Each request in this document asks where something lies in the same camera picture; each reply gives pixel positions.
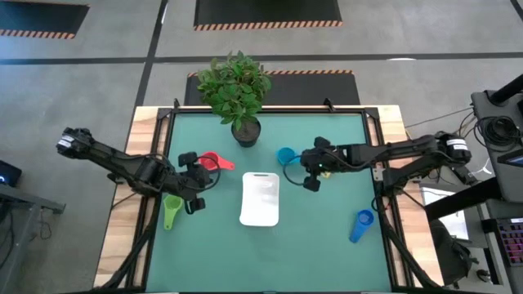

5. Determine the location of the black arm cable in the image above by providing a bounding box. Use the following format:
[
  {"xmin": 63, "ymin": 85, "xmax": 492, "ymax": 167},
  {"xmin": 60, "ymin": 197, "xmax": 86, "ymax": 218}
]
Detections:
[
  {"xmin": 282, "ymin": 161, "xmax": 311, "ymax": 187},
  {"xmin": 197, "ymin": 154, "xmax": 222, "ymax": 191}
]

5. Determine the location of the backlit keyboard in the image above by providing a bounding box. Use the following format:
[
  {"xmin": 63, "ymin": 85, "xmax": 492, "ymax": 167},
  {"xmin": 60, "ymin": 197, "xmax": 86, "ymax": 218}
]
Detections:
[{"xmin": 494, "ymin": 217, "xmax": 523, "ymax": 267}]

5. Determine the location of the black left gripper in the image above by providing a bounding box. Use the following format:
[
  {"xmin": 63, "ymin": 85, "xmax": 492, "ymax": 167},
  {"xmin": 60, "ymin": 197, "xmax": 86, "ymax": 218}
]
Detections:
[{"xmin": 175, "ymin": 151, "xmax": 212, "ymax": 215}]

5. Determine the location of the green measuring cup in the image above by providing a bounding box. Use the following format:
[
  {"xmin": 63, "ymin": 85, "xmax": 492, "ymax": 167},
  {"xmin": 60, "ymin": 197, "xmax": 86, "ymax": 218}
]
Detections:
[{"xmin": 163, "ymin": 194, "xmax": 184, "ymax": 231}]

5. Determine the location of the red measuring cup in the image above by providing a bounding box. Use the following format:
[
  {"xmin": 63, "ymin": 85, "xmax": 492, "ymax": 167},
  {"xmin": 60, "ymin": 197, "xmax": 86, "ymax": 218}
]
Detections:
[{"xmin": 199, "ymin": 151, "xmax": 237, "ymax": 172}]

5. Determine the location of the teal measuring cup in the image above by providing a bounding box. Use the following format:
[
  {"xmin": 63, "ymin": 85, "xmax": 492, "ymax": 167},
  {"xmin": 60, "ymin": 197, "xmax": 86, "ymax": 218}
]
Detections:
[{"xmin": 275, "ymin": 146, "xmax": 302, "ymax": 167}]

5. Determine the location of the black aluminium table frame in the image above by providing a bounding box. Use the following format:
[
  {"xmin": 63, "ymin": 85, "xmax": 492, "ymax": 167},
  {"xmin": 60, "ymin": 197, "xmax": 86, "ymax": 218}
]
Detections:
[{"xmin": 92, "ymin": 97, "xmax": 446, "ymax": 294}]

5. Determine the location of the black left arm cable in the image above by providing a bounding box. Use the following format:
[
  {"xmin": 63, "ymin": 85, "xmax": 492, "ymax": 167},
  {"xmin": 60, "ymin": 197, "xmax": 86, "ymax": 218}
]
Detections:
[{"xmin": 197, "ymin": 154, "xmax": 222, "ymax": 191}]

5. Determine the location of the white paper sheet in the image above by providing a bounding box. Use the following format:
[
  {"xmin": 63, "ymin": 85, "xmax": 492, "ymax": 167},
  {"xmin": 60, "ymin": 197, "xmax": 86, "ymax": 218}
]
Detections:
[{"xmin": 419, "ymin": 185, "xmax": 471, "ymax": 242}]

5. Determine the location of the black hazard-striped floor mat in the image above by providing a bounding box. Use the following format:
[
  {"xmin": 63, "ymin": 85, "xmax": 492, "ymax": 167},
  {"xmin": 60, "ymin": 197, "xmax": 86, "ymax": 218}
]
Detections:
[
  {"xmin": 0, "ymin": 0, "xmax": 91, "ymax": 40},
  {"xmin": 183, "ymin": 69, "xmax": 361, "ymax": 106},
  {"xmin": 193, "ymin": 0, "xmax": 343, "ymax": 32}
]

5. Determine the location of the grey equipment cart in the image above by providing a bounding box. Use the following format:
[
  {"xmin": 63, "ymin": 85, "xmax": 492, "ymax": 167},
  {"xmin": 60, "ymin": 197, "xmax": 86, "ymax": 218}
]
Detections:
[{"xmin": 469, "ymin": 73, "xmax": 523, "ymax": 205}]

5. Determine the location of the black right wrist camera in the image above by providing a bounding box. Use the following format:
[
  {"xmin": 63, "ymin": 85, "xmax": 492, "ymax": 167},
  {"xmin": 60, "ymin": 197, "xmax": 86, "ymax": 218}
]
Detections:
[{"xmin": 313, "ymin": 149, "xmax": 342, "ymax": 173}]

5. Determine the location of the grey desk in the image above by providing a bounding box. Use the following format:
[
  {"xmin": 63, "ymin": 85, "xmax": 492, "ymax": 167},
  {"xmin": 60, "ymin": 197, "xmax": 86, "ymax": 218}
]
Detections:
[{"xmin": 0, "ymin": 183, "xmax": 66, "ymax": 283}]

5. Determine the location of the black pole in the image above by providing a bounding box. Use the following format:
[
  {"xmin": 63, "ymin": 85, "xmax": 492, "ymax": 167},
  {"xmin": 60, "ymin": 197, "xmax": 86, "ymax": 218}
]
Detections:
[{"xmin": 488, "ymin": 73, "xmax": 523, "ymax": 105}]

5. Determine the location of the white plastic basket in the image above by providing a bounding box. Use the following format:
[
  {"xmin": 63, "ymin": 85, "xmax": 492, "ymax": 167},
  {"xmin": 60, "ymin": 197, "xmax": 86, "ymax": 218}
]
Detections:
[{"xmin": 239, "ymin": 171, "xmax": 281, "ymax": 228}]

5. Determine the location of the black power brick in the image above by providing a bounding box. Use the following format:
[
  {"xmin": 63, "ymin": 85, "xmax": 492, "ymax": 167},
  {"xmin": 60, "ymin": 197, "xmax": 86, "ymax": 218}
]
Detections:
[{"xmin": 449, "ymin": 163, "xmax": 472, "ymax": 185}]

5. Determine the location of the black beam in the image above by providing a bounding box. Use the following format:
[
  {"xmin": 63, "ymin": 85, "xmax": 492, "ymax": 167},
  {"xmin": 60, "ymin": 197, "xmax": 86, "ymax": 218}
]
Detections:
[{"xmin": 423, "ymin": 176, "xmax": 503, "ymax": 221}]

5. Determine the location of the green plant in black pot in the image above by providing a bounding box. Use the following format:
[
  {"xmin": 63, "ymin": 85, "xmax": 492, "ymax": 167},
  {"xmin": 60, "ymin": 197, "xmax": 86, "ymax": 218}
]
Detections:
[{"xmin": 196, "ymin": 50, "xmax": 272, "ymax": 149}]

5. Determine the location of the green table mat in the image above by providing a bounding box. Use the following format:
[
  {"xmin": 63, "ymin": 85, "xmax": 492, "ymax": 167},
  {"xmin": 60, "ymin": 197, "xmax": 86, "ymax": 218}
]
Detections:
[{"xmin": 145, "ymin": 112, "xmax": 393, "ymax": 293}]

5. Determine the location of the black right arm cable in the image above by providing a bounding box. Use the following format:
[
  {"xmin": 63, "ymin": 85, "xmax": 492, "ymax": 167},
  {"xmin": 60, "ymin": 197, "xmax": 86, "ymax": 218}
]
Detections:
[{"xmin": 282, "ymin": 161, "xmax": 311, "ymax": 187}]

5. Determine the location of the coiled black cable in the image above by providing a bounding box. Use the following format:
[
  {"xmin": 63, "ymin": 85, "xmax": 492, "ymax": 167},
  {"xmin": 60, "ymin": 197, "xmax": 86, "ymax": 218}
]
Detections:
[{"xmin": 475, "ymin": 115, "xmax": 523, "ymax": 147}]

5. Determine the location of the black backpack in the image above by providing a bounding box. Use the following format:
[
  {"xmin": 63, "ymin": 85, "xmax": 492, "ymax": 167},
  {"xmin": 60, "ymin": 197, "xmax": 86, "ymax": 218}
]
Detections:
[{"xmin": 428, "ymin": 219, "xmax": 479, "ymax": 289}]

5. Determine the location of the black device with blue light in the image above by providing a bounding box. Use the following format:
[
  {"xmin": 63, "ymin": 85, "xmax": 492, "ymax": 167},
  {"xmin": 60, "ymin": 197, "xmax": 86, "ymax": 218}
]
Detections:
[{"xmin": 0, "ymin": 159, "xmax": 23, "ymax": 188}]

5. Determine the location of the blue measuring cup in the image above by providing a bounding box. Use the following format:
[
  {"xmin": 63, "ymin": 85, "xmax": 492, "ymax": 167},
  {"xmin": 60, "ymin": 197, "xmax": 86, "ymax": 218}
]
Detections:
[{"xmin": 349, "ymin": 208, "xmax": 375, "ymax": 244}]

